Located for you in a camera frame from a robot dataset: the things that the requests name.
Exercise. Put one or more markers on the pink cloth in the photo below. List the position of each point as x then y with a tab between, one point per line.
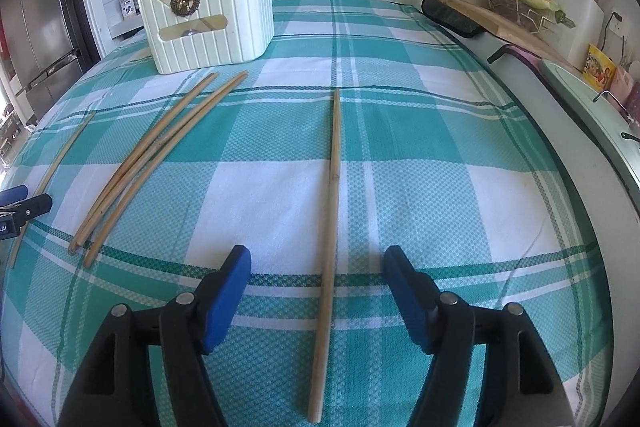
531	56

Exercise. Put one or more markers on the spice jar with black lid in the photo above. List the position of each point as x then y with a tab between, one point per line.
128	3

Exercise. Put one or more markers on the yellow snack packet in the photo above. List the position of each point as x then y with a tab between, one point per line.
599	66

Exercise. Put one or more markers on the white knife block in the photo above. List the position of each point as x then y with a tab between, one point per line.
580	22

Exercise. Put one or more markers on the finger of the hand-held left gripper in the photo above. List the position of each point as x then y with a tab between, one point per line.
35	206
14	196

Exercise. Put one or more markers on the cream ribbed utensil holder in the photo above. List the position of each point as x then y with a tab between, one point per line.
215	22

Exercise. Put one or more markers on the white wall socket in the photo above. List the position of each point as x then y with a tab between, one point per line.
615	22

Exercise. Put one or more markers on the wooden cutting board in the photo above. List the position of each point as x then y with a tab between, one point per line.
500	29

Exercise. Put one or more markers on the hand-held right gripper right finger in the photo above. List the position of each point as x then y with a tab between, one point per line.
407	297

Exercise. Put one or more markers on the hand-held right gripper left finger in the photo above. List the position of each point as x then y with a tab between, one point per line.
225	302

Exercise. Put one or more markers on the teal checked tablecloth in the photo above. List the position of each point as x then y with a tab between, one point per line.
410	187

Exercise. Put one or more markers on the pink container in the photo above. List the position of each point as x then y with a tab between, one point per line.
622	84

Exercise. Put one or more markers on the black padded roll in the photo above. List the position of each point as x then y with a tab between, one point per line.
452	18

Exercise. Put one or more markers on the grey steel refrigerator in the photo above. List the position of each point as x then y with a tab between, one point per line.
40	17

